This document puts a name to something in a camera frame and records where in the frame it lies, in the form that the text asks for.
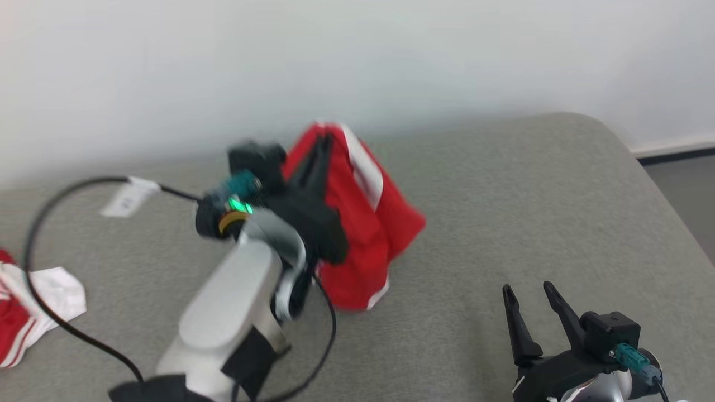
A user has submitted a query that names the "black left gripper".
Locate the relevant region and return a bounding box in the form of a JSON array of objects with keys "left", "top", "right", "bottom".
[{"left": 261, "top": 134, "right": 349, "bottom": 265}]

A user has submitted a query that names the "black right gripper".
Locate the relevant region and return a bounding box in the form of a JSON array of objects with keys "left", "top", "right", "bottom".
[{"left": 502, "top": 280, "right": 633, "bottom": 402}]

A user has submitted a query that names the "red shorts white waistband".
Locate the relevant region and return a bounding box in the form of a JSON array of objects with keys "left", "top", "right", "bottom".
[{"left": 282, "top": 122, "right": 428, "bottom": 312}]

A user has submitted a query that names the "red white basketball jersey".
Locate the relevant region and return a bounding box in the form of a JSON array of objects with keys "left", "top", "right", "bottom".
[{"left": 0, "top": 248, "right": 88, "bottom": 369}]

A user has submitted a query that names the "grey fabric sofa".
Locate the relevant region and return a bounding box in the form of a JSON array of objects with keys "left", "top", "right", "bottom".
[{"left": 0, "top": 112, "right": 715, "bottom": 402}]

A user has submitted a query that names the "white paper cable label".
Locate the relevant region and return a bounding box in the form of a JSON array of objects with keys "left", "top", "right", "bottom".
[{"left": 99, "top": 177, "right": 163, "bottom": 219}]

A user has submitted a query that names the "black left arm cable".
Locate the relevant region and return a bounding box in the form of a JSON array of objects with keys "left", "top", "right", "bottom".
[{"left": 22, "top": 170, "right": 338, "bottom": 402}]

